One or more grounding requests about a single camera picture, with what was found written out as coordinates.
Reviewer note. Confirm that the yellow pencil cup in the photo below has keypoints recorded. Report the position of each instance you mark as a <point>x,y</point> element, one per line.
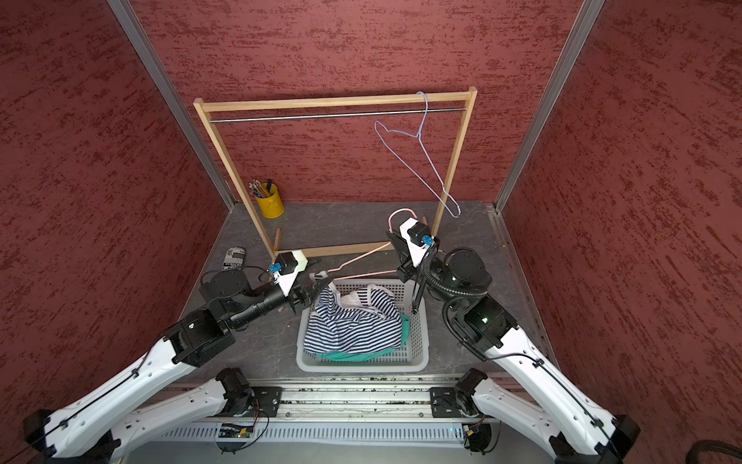
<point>268,198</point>

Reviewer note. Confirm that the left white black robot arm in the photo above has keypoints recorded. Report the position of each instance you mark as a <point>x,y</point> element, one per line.
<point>113,419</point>

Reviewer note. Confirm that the striped tank top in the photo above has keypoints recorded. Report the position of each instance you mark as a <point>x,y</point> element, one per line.
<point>370,326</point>

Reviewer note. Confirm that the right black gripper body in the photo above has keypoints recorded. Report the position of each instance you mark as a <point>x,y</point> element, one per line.
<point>409,268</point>

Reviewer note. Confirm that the wooden clothes rack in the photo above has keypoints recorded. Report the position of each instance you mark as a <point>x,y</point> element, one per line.
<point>468,98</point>

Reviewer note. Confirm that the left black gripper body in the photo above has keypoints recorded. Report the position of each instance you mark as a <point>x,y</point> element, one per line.
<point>296,299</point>

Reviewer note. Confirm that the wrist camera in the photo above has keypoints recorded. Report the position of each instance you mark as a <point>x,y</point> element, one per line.
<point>418,239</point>
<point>286,269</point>

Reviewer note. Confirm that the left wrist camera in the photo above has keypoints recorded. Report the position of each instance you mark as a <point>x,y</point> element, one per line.
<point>286,269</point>

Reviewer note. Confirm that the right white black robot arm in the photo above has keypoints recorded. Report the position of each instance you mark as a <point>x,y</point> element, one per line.
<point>559,417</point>

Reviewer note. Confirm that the white plastic laundry basket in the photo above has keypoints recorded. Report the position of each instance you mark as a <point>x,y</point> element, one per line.
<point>411,356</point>

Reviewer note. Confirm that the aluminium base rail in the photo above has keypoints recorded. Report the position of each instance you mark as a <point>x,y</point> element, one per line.
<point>351,399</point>

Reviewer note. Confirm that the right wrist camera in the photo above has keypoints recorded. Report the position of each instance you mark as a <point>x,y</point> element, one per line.
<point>418,239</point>

